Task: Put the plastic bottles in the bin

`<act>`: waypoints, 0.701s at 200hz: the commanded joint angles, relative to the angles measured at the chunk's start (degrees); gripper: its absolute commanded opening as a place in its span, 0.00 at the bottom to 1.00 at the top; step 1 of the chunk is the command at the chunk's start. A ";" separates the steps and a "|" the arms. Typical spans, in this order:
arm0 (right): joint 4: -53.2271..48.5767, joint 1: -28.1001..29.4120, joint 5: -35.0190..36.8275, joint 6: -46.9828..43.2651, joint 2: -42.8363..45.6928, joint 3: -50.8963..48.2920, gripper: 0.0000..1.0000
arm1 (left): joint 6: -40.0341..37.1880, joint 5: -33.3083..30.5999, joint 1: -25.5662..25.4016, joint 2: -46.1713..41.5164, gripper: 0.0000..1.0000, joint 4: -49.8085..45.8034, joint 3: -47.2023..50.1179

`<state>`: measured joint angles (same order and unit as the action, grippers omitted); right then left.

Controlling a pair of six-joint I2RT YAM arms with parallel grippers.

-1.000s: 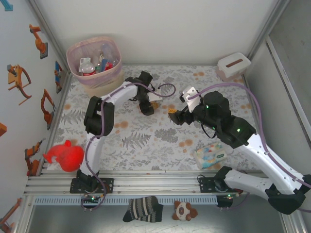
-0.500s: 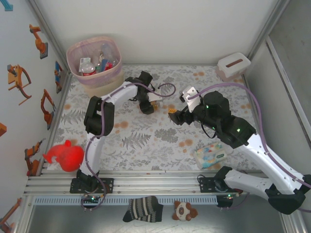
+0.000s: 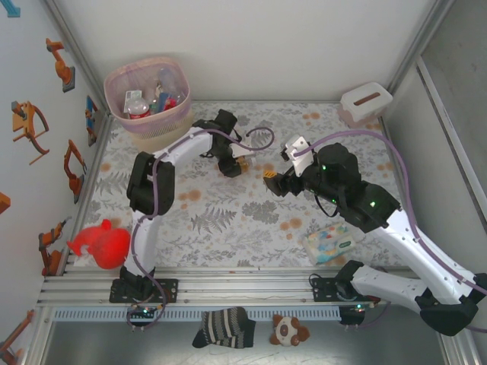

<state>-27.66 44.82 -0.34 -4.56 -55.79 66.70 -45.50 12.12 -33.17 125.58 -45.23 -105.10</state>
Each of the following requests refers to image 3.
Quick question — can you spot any clear bottle blue strip label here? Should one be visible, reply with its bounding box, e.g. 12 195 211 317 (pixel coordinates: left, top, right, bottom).
151 90 173 113

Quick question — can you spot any red and gold label bottle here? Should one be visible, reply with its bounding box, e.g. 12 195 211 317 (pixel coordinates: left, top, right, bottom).
234 154 256 173

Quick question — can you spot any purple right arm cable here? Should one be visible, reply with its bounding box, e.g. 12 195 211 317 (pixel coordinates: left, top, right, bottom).
298 129 487 334

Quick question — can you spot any colourful tissue pack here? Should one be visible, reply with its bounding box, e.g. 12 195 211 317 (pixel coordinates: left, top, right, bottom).
303 222 357 266

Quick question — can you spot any blue and orange sticker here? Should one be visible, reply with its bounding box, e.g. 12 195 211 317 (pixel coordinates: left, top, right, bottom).
85 94 100 148

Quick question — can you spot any black and grey striped sock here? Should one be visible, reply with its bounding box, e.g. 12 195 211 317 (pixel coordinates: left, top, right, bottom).
191 306 256 350

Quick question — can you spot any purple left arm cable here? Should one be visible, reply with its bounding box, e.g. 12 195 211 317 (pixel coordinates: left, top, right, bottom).
127 127 275 332

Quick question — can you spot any thin black cable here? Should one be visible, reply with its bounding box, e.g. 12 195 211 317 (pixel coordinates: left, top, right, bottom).
314 189 343 218

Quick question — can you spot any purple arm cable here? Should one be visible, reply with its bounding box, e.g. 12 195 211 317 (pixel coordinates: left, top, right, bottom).
298 129 487 334
127 127 275 332

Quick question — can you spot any aluminium rail frame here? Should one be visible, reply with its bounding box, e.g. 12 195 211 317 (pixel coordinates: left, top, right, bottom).
37 265 422 307

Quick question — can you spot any red cap red label bottle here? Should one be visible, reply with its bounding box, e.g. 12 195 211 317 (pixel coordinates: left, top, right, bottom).
125 97 152 121

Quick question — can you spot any white slotted lid box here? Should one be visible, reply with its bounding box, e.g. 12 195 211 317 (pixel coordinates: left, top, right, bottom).
339 81 393 129

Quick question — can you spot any brown and white plush toy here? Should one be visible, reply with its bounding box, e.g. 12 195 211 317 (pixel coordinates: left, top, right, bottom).
270 313 311 349

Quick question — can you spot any clear unlabelled plastic bottle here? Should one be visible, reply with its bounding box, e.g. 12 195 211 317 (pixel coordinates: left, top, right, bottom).
158 67 180 94

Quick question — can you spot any blue wall sticker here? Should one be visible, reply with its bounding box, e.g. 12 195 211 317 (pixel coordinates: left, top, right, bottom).
0 0 20 18

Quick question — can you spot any orange claw gripper sticker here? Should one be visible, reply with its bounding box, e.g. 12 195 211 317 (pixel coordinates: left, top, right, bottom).
10 100 51 167

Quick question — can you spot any beige ribbed plastic bin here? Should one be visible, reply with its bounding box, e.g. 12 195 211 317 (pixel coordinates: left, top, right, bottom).
103 56 193 151

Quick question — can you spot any aluminium frame post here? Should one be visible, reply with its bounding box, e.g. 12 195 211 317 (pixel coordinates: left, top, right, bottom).
387 0 457 98
42 0 113 115

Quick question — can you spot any red plush toy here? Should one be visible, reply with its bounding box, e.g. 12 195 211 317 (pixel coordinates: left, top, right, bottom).
66 219 132 271

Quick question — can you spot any white slotted cable duct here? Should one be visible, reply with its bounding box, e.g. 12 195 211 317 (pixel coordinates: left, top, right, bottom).
51 306 342 323

